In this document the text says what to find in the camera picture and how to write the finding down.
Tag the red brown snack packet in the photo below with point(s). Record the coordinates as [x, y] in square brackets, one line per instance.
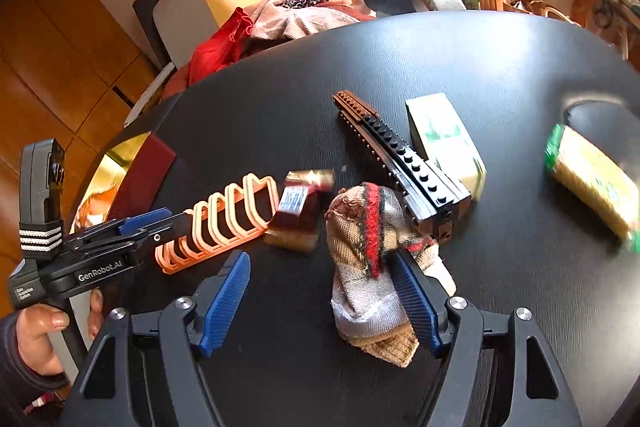
[297, 217]

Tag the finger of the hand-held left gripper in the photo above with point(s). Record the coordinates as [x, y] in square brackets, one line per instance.
[150, 242]
[142, 223]

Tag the black brown brick toy gun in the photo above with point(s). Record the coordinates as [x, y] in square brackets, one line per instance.
[410, 167]

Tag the red cloth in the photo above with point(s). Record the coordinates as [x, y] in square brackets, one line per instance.
[220, 47]

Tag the pink garment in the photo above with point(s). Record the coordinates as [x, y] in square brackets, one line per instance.
[300, 19]

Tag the striped knitted sock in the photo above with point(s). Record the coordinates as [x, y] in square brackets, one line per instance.
[370, 267]

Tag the green white tissue pack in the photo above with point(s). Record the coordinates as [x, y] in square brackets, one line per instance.
[450, 142]

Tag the orange plastic rack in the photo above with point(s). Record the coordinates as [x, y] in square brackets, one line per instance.
[220, 222]

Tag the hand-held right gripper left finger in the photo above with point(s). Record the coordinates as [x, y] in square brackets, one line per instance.
[226, 302]

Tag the person's left hand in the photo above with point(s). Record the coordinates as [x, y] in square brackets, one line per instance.
[42, 332]

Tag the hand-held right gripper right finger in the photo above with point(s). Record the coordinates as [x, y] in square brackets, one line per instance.
[417, 302]

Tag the yellow green snack packet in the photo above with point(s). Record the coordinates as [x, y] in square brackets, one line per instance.
[592, 179]

